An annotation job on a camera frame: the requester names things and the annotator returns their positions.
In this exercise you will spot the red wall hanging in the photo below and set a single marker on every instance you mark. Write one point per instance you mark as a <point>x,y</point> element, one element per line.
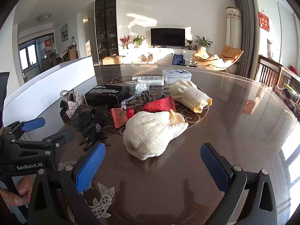
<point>264,21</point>

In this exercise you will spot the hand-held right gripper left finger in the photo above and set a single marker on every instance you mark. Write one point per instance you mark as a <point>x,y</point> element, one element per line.
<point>90,168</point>

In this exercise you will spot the black flat television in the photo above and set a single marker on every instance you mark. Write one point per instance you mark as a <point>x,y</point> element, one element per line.
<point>167,37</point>

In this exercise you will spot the black lace hair claw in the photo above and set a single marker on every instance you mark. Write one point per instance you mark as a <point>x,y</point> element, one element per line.
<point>91,121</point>

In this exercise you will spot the red door poster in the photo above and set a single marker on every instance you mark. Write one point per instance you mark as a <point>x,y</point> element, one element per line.
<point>48,45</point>

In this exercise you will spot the red patterned packet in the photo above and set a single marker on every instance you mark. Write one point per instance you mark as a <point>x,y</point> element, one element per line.
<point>159,105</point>

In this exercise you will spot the small green potted plant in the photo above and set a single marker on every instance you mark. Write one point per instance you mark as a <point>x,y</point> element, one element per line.
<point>188,43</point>

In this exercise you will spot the black printed cardboard box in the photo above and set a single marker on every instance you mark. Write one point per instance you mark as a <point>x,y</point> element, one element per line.
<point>105,96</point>

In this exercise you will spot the blue bag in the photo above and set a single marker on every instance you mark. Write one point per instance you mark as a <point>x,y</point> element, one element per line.
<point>178,59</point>

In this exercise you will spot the window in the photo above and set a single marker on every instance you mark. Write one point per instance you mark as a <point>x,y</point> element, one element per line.
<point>27,57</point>

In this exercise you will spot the cream knitted glove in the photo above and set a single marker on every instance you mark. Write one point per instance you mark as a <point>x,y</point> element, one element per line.
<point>187,93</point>
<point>147,133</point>

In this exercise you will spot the red packet with gold emblem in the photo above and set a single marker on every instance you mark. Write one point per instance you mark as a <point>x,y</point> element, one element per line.
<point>118,119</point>

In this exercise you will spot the white cat figurine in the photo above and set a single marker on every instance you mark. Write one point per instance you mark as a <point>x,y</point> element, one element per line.
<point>270,48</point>

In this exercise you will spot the framed wall painting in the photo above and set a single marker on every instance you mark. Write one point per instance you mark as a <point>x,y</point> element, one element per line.
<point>64,32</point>

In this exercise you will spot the round ceiling lamp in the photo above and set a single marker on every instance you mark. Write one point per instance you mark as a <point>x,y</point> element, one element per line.
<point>44,17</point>

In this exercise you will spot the person's left hand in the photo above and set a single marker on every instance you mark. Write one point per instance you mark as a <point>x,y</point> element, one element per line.
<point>11,199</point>

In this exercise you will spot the clear rimless glasses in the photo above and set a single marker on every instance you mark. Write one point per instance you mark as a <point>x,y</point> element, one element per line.
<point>127,102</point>

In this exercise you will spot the dark glass display cabinet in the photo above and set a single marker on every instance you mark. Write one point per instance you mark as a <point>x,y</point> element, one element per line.
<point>105,28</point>

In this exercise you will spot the orange lounge chair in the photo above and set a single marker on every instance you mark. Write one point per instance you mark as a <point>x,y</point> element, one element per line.
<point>225,56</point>

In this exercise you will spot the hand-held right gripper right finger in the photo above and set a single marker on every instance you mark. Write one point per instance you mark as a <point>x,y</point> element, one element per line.
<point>215,171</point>

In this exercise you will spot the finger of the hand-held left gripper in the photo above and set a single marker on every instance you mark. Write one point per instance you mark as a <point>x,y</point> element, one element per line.
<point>63,137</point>
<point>34,124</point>

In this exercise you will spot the green leafy potted plant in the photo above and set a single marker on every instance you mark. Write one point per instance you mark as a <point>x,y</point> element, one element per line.
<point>139,41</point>

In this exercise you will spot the dark wooden chair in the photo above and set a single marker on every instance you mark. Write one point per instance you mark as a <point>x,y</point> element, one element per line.
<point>269,71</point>

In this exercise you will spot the grey curtain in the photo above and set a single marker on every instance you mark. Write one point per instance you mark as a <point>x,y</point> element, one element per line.
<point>246,28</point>

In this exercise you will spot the clear rhinestone hair claw clip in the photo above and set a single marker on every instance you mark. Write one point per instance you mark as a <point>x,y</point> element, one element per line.
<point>73,107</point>

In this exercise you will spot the cotton swab pack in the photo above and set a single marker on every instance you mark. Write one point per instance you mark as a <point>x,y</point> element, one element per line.
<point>140,88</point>

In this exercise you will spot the large white container box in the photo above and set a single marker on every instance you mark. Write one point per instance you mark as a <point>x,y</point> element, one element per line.
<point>46,86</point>

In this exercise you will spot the red flower arrangement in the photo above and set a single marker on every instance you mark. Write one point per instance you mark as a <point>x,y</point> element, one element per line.
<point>125,41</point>

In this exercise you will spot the white television console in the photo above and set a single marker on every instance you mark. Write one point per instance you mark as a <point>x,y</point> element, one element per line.
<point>159,52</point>

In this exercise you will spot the white standing air conditioner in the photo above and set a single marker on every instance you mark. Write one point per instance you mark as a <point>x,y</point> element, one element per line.
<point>233,28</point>

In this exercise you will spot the large green potted plant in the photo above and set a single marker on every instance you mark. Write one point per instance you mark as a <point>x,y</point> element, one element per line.
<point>204,42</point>

